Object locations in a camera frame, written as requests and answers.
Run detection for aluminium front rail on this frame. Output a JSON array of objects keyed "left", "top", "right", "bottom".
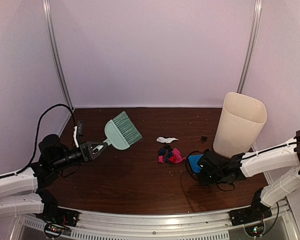
[{"left": 8, "top": 198, "right": 300, "bottom": 240}]

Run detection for aluminium frame post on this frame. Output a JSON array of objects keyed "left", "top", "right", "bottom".
[
  {"left": 42, "top": 0, "right": 75, "bottom": 110},
  {"left": 236, "top": 0, "right": 262, "bottom": 94}
]

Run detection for right aluminium frame post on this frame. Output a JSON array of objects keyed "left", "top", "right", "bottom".
[{"left": 236, "top": 0, "right": 262, "bottom": 94}]

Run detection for dark blue paper scrap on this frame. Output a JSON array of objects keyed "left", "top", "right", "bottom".
[{"left": 158, "top": 148, "right": 166, "bottom": 155}]

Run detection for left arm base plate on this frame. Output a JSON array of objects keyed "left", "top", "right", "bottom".
[{"left": 35, "top": 207, "right": 79, "bottom": 227}]

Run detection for circuit board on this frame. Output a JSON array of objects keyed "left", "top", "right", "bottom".
[
  {"left": 43, "top": 223, "right": 64, "bottom": 238},
  {"left": 244, "top": 224, "right": 265, "bottom": 238}
]

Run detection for blue plastic dustpan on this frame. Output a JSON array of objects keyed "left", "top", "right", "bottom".
[{"left": 188, "top": 154, "right": 203, "bottom": 174}]

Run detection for beige plastic waste bin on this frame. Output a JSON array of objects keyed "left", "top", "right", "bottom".
[{"left": 212, "top": 92, "right": 267, "bottom": 159}]

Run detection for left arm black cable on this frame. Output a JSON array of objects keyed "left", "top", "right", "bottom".
[{"left": 14, "top": 103, "right": 77, "bottom": 176}]

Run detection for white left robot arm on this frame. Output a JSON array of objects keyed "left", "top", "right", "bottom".
[{"left": 0, "top": 134, "right": 111, "bottom": 227}]

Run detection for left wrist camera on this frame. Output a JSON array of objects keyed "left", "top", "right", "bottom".
[{"left": 73, "top": 120, "right": 85, "bottom": 148}]

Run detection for white paper scrap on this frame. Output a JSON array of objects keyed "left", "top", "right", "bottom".
[{"left": 156, "top": 136, "right": 179, "bottom": 144}]

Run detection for left circuit board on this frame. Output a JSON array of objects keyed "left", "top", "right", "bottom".
[{"left": 43, "top": 223, "right": 64, "bottom": 238}]

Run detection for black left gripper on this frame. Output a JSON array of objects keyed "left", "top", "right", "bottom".
[{"left": 51, "top": 141, "right": 108, "bottom": 172}]

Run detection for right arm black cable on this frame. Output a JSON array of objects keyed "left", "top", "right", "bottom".
[{"left": 180, "top": 141, "right": 300, "bottom": 196}]

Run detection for left aluminium frame post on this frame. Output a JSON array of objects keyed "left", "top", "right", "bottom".
[{"left": 42, "top": 0, "right": 75, "bottom": 110}]

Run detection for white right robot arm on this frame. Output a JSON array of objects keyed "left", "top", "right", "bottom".
[{"left": 197, "top": 130, "right": 300, "bottom": 221}]

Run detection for dark blue scrap lower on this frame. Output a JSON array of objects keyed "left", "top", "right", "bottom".
[{"left": 165, "top": 155, "right": 174, "bottom": 164}]

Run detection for right circuit board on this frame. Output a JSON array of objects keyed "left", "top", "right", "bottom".
[{"left": 244, "top": 224, "right": 265, "bottom": 238}]

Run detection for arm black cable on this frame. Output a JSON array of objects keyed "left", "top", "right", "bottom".
[
  {"left": 180, "top": 141, "right": 300, "bottom": 196},
  {"left": 14, "top": 103, "right": 77, "bottom": 176}
]

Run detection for green hand brush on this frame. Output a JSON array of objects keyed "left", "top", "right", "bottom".
[{"left": 102, "top": 111, "right": 143, "bottom": 151}]

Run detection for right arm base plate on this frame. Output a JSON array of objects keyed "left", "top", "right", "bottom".
[{"left": 229, "top": 206, "right": 272, "bottom": 226}]

